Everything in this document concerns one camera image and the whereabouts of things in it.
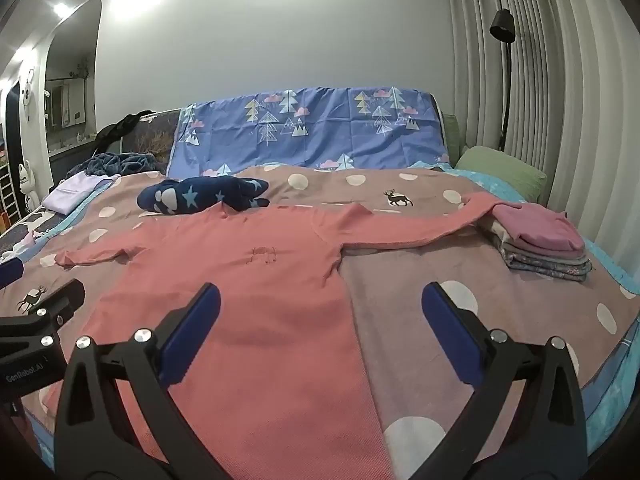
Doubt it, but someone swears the mauve polka dot blanket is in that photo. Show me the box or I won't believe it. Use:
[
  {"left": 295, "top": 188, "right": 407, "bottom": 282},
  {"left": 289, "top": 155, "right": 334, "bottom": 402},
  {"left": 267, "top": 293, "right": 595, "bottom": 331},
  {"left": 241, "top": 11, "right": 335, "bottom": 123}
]
[{"left": 0, "top": 165, "right": 640, "bottom": 480}]

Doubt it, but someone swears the white pleated curtain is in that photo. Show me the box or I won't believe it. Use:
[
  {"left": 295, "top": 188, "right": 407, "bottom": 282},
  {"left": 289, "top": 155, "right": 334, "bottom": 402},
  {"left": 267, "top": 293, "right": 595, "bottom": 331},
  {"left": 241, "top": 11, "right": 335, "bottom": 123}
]
[{"left": 442, "top": 0, "right": 640, "bottom": 241}]

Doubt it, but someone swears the white cat figure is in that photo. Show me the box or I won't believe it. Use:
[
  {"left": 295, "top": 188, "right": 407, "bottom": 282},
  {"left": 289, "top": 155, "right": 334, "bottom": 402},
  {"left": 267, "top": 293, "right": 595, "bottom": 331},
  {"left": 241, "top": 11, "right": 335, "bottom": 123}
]
[{"left": 17, "top": 160, "right": 41, "bottom": 208}]

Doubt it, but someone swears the lavender folded cloth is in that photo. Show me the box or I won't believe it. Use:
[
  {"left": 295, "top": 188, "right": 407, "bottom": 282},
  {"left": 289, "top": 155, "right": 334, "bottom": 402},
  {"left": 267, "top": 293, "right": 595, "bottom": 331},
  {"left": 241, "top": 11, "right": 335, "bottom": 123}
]
[{"left": 41, "top": 170, "right": 121, "bottom": 213}]

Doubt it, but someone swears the arched wall mirror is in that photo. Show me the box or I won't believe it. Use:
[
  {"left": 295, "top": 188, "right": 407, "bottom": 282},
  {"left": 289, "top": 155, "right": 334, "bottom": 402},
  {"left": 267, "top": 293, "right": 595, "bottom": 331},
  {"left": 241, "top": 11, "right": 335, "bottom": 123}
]
[{"left": 42, "top": 0, "right": 103, "bottom": 151}]

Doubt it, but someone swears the pink folded garment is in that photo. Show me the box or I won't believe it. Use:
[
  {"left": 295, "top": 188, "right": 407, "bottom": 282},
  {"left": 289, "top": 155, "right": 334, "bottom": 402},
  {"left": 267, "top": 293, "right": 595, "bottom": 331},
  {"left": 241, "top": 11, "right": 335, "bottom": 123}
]
[{"left": 492, "top": 202, "right": 586, "bottom": 253}]

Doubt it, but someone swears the dark patterned headboard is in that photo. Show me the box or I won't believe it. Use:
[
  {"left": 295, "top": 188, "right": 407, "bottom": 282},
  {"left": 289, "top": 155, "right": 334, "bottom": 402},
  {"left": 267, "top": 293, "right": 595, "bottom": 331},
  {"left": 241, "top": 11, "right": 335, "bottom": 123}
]
[{"left": 100, "top": 109, "right": 183, "bottom": 171}]

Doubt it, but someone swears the navy star-print garment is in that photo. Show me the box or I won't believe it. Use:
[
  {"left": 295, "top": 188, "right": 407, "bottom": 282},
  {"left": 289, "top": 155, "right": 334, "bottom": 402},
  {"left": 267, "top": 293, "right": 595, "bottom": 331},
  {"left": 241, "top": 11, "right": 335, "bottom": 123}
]
[{"left": 137, "top": 176, "right": 272, "bottom": 215}]

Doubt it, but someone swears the grey floral folded garment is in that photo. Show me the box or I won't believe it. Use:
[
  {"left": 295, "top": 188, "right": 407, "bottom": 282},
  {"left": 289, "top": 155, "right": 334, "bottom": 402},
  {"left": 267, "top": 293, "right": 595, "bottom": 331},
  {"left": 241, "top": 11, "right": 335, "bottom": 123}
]
[{"left": 475, "top": 220, "right": 594, "bottom": 281}]

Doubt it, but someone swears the white bear wall decoration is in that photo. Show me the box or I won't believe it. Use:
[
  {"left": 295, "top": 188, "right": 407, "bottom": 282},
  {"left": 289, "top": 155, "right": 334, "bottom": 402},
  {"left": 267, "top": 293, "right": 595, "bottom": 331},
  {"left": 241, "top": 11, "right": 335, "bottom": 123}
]
[{"left": 19, "top": 67, "right": 38, "bottom": 123}]

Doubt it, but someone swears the green pillow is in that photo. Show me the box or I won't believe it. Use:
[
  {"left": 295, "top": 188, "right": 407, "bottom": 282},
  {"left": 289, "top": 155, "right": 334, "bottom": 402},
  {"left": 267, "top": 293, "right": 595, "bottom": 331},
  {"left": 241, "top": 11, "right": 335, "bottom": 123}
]
[
  {"left": 444, "top": 114, "right": 467, "bottom": 162},
  {"left": 454, "top": 146, "right": 547, "bottom": 206}
]

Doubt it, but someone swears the blue tree-print sheet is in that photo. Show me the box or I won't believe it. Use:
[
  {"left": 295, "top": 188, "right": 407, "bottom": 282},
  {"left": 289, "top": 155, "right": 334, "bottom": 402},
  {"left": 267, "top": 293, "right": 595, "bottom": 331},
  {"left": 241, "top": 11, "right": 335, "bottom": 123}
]
[{"left": 167, "top": 87, "right": 451, "bottom": 178}]

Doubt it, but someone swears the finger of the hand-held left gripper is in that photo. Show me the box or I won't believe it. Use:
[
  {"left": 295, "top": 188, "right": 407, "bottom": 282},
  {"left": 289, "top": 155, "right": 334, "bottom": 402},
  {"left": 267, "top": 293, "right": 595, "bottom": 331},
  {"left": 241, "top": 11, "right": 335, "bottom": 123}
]
[
  {"left": 0, "top": 278, "right": 86, "bottom": 348},
  {"left": 0, "top": 259, "right": 25, "bottom": 289}
]

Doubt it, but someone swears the black floor lamp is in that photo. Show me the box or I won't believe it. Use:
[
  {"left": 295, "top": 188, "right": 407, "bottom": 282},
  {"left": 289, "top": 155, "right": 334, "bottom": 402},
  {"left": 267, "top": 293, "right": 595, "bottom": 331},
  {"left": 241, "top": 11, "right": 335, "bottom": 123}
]
[{"left": 489, "top": 8, "right": 517, "bottom": 153}]

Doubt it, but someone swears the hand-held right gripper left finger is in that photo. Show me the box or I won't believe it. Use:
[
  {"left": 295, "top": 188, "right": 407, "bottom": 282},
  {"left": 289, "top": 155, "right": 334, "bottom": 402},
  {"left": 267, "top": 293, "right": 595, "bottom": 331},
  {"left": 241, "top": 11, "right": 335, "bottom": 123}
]
[{"left": 54, "top": 282, "right": 236, "bottom": 480}]

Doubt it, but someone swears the wooden shelf rack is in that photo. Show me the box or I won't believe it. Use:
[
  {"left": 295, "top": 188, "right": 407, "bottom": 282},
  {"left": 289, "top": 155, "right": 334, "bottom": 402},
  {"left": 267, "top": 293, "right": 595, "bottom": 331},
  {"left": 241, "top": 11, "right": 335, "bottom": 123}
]
[{"left": 0, "top": 145, "right": 16, "bottom": 226}]

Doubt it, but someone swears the black garment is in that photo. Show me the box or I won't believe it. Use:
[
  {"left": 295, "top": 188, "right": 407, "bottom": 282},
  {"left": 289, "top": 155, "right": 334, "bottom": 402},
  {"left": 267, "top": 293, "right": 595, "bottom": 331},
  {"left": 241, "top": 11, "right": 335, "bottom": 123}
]
[{"left": 93, "top": 110, "right": 156, "bottom": 143}]

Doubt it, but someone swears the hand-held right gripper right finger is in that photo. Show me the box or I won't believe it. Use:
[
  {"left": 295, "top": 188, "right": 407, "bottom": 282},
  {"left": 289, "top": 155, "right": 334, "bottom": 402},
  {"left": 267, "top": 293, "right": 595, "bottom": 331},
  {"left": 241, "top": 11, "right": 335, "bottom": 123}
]
[{"left": 400, "top": 281, "right": 588, "bottom": 480}]

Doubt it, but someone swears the dark blue fuzzy blanket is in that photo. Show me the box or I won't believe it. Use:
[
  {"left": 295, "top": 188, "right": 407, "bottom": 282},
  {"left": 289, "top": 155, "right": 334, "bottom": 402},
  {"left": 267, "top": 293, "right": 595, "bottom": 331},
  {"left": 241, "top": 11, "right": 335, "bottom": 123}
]
[{"left": 65, "top": 151, "right": 166, "bottom": 181}]

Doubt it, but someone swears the pink long-sleeve shirt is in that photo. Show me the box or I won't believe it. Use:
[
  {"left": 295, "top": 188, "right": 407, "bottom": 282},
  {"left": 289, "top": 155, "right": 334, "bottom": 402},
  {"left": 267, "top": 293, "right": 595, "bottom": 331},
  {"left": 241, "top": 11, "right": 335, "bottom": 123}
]
[{"left": 40, "top": 195, "right": 523, "bottom": 480}]

